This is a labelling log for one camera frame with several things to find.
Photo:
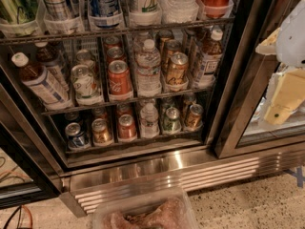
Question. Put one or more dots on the blue pepsi can bottom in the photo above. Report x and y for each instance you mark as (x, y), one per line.
(77, 138)

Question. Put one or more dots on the gold soda can front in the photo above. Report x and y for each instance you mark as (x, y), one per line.
(177, 68)

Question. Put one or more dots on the water bottle bottom shelf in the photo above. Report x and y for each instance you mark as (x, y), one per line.
(149, 121)

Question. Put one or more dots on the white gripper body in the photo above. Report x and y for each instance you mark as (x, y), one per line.
(293, 40)

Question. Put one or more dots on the clear plastic container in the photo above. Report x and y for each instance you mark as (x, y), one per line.
(164, 209)

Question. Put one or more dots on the water bottle shelf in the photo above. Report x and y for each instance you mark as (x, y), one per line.
(178, 11)
(149, 121)

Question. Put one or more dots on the green can top left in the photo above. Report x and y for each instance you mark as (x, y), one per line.
(16, 12)

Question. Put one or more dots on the clear water bottle front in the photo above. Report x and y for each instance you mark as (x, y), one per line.
(148, 69)

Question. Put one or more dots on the red coke can rear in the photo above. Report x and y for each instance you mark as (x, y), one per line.
(112, 41)

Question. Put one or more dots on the gold can bottom left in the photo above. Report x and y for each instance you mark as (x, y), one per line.
(101, 133)

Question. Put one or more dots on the water bottle top shelf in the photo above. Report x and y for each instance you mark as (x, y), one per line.
(178, 11)

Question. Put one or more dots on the gold soda can rear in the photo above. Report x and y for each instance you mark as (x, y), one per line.
(162, 37)

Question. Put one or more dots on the green white soda can front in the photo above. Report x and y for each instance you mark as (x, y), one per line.
(84, 81)

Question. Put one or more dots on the gold soda can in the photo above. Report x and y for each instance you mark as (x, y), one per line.
(177, 68)
(162, 37)
(170, 47)

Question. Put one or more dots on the silver can top shelf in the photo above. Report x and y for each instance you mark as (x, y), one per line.
(61, 10)

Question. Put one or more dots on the tea bottle right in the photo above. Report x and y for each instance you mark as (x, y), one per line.
(209, 57)

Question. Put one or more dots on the gold can bottom right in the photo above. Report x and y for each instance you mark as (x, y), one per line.
(194, 116)

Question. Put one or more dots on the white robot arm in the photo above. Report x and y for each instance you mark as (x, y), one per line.
(290, 44)

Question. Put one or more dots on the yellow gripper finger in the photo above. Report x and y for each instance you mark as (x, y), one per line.
(286, 93)

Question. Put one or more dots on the stainless fridge door frame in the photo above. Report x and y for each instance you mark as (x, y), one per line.
(243, 79)

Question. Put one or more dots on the tea bottle front left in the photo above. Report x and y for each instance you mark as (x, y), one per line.
(39, 80)

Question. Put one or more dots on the tea bottle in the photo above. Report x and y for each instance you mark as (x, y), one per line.
(52, 59)
(39, 80)
(209, 57)

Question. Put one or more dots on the clear water bottle rear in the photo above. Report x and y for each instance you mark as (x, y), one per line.
(143, 40)

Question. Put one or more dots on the blue can top shelf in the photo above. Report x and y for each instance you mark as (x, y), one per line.
(105, 13)

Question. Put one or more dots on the clear water bottle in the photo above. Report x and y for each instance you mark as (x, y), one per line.
(148, 69)
(143, 40)

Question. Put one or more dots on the red coke can front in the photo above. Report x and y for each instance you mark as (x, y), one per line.
(119, 77)

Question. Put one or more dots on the fridge bottom vent grille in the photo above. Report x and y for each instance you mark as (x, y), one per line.
(85, 189)

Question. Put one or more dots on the red can bottom front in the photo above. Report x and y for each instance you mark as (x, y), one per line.
(126, 126)

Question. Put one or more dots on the tea bottle rear left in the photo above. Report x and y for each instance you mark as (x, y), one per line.
(52, 59)

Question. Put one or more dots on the green white soda can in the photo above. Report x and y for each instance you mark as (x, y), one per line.
(87, 58)
(84, 81)

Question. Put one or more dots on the green can bottom shelf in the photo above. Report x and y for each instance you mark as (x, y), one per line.
(171, 121)

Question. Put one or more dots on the green white soda can rear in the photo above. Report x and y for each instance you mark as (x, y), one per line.
(87, 58)

